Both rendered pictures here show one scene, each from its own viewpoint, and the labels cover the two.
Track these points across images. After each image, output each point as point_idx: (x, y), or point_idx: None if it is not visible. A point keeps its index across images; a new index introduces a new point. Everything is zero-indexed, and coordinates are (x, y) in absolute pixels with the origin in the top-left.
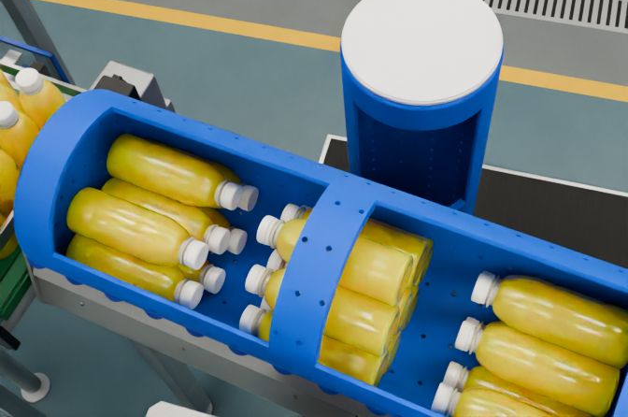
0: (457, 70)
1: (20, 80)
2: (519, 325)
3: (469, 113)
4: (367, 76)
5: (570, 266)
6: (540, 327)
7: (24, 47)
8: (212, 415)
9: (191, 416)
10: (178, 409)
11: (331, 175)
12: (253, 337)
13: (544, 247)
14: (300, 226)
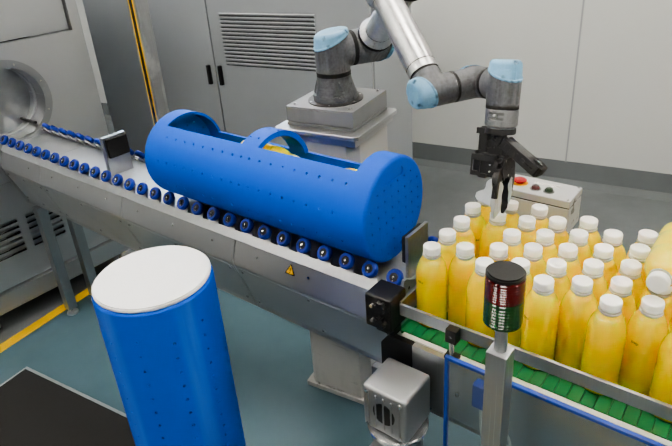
0: (147, 256)
1: (436, 244)
2: None
3: None
4: (202, 259)
5: (184, 131)
6: None
7: (474, 366)
8: (334, 135)
9: (342, 135)
10: (347, 136)
11: (255, 154)
12: (313, 153)
13: (187, 139)
14: (278, 149)
